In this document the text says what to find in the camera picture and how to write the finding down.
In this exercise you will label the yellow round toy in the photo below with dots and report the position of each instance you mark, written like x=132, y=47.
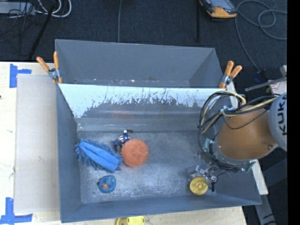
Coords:
x=198, y=185

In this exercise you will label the grey metal bin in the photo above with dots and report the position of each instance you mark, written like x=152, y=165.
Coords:
x=168, y=149

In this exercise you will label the orange ball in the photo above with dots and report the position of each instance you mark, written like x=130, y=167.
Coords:
x=134, y=152

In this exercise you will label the small toy figure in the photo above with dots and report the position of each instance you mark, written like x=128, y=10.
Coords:
x=122, y=139

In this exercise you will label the yellow flat round thing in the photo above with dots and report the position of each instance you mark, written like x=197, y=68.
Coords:
x=130, y=220

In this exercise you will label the blue fringed cloth mitt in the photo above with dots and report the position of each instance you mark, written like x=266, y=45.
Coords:
x=98, y=156

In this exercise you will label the pale wood board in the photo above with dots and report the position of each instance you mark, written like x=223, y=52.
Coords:
x=35, y=137

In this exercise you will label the black cylinder on white bracket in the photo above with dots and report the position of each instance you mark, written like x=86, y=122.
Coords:
x=213, y=184

